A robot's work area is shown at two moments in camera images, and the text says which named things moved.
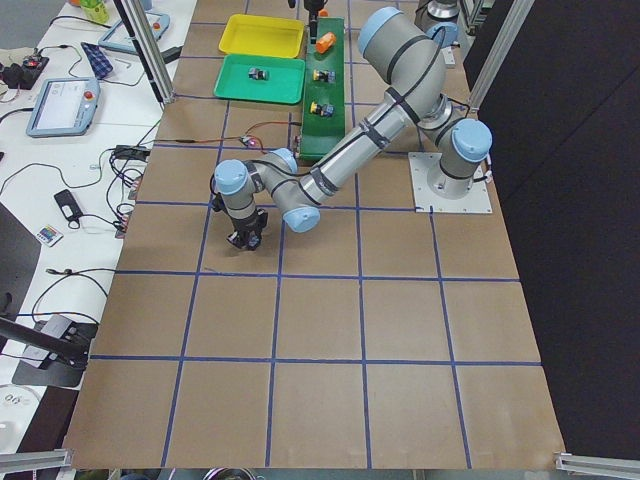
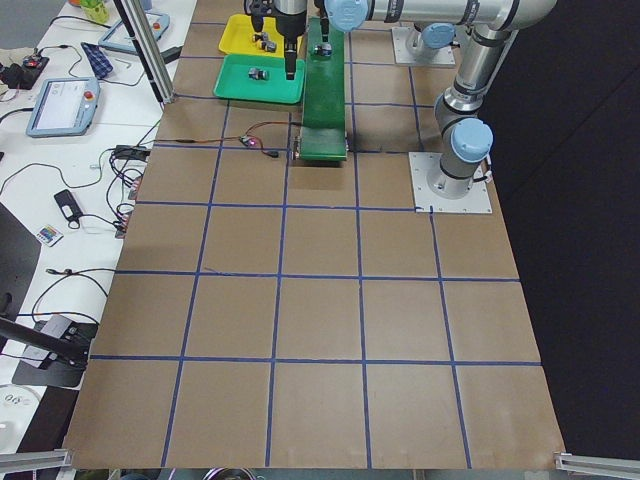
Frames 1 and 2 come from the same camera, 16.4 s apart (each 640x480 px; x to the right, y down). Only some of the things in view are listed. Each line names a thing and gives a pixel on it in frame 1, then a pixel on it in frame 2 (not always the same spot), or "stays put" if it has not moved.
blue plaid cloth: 99,63 stays put
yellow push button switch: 324,110 to 261,37
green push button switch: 255,73 stays put
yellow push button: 323,75 to 267,45
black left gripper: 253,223 to 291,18
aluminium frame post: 139,29 stays put
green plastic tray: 285,82 stays put
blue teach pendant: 63,106 stays put
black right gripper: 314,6 to 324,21
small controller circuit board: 249,141 stays put
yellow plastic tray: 262,35 stays put
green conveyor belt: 323,94 stays put
